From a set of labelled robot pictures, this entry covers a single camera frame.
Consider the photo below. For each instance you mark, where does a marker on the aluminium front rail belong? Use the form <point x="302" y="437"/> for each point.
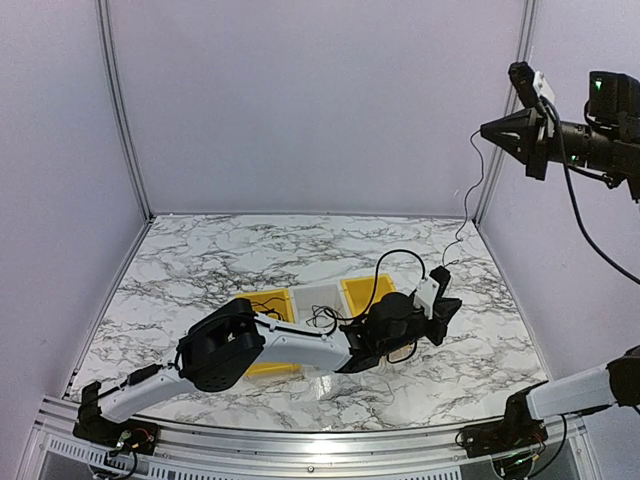
<point x="201" y="452"/>

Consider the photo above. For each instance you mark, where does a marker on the left yellow plastic bin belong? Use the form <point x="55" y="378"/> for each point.
<point x="277" y="305"/>

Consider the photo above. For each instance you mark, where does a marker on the right aluminium corner post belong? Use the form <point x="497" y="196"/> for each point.
<point x="530" y="14"/>

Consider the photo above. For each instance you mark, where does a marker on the right yellow plastic bin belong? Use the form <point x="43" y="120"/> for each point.
<point x="361" y="292"/>

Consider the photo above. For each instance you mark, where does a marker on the yellow plastic bin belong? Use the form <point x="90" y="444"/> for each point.
<point x="277" y="305"/>
<point x="361" y="292"/>

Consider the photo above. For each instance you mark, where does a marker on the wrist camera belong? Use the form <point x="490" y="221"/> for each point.
<point x="531" y="86"/>
<point x="429" y="289"/>

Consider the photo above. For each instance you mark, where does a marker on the left aluminium corner post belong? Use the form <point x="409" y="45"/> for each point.
<point x="114" y="85"/>

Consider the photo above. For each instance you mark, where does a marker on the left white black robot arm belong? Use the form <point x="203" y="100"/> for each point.
<point x="218" y="350"/>

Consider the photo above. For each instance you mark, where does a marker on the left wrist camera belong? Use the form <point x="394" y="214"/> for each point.
<point x="429" y="289"/>

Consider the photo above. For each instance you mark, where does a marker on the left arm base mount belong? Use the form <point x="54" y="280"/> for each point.
<point x="128" y="436"/>

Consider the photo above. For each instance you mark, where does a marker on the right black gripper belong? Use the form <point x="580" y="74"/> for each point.
<point x="532" y="146"/>

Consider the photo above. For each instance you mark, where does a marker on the white translucent plastic bin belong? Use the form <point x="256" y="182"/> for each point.
<point x="317" y="305"/>

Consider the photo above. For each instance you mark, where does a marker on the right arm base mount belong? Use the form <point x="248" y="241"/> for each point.
<point x="516" y="429"/>

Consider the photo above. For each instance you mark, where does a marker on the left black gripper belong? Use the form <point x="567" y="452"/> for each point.
<point x="440" y="310"/>

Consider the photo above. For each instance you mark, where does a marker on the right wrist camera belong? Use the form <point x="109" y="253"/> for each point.
<point x="531" y="86"/>

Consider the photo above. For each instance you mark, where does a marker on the aluminium corner post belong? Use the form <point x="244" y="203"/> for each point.
<point x="530" y="14"/>
<point x="114" y="85"/>

